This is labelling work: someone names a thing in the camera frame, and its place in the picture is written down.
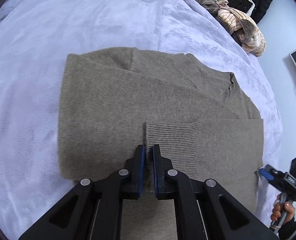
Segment olive brown knit sweater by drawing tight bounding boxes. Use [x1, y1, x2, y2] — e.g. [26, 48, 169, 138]
[57, 46, 265, 240]

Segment striped beige clothes pile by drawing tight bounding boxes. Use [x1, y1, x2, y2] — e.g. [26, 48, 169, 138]
[195, 0, 266, 57]

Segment right hand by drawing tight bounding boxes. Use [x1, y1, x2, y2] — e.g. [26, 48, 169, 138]
[271, 193, 296, 227]

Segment lavender plush bed blanket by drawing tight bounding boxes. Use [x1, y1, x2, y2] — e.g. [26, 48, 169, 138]
[0, 0, 282, 239]

